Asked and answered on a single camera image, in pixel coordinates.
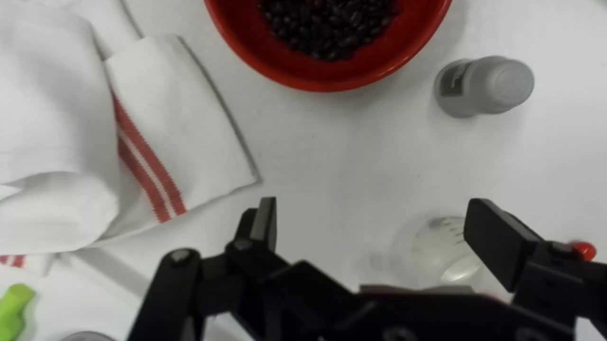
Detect red bowl with beans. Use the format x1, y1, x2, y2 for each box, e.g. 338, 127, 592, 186
203, 0, 453, 93

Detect green bottle black cap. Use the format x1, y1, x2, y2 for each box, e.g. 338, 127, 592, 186
0, 284, 36, 341

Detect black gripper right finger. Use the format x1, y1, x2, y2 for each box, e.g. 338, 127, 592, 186
465, 199, 542, 294

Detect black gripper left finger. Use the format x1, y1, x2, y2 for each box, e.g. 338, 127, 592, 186
231, 197, 277, 250

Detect red handled utensil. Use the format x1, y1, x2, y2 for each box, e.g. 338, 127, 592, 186
569, 241, 597, 262

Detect white red striped towel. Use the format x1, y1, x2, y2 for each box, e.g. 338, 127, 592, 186
0, 0, 258, 275

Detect clear plastic measuring cup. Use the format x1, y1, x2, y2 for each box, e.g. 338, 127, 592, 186
366, 216, 508, 298

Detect grey pepper shaker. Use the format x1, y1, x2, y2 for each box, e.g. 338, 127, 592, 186
434, 55, 535, 118

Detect white plastic tray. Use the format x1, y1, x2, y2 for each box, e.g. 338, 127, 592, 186
23, 0, 607, 341

